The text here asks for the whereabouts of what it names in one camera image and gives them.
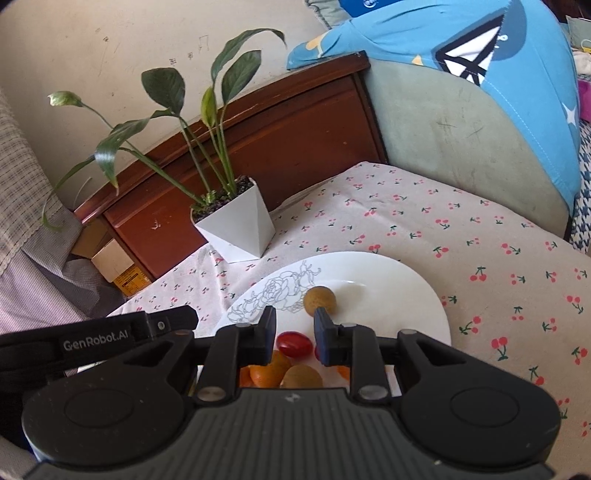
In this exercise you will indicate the lilac gingham cloth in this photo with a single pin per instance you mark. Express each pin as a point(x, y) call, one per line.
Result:
point(46, 286)

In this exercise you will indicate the orange mandarin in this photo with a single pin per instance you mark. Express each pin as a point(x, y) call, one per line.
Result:
point(265, 373)

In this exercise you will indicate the brown longan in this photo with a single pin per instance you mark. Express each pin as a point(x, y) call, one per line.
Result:
point(318, 300)
point(301, 377)

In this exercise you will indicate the red cherry tomato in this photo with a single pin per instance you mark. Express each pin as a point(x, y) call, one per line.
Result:
point(317, 353)
point(293, 344)

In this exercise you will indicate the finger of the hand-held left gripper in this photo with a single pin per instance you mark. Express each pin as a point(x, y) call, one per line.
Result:
point(173, 319)

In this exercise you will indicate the blue white houndstooth cloth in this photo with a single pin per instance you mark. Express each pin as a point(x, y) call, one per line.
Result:
point(582, 194)

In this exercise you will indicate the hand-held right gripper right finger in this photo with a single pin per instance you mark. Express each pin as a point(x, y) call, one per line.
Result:
point(323, 341)

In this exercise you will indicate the green leafy plant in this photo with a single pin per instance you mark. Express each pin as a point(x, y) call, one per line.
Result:
point(159, 85)

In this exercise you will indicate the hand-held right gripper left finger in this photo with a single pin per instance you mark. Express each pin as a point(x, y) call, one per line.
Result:
point(268, 337)

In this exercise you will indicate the grey-green cushion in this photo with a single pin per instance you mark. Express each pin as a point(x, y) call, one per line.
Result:
point(461, 147)

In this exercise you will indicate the dark wooden cabinet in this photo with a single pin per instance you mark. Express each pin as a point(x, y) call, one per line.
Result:
point(277, 134)

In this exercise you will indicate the plaid cloth with lace trim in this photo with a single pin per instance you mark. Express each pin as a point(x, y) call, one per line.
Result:
point(18, 184)

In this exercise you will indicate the white faceted planter pot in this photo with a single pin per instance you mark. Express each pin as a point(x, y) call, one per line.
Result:
point(240, 224)

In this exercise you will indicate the open cardboard box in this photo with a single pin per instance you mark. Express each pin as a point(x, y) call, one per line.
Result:
point(113, 261)

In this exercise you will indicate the cherry print tablecloth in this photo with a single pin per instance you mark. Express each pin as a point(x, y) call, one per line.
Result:
point(485, 249)

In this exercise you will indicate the blue printed cushion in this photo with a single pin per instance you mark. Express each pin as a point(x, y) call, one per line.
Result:
point(461, 41)

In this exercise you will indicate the white plate with line drawing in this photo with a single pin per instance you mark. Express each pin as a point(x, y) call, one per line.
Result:
point(383, 304)

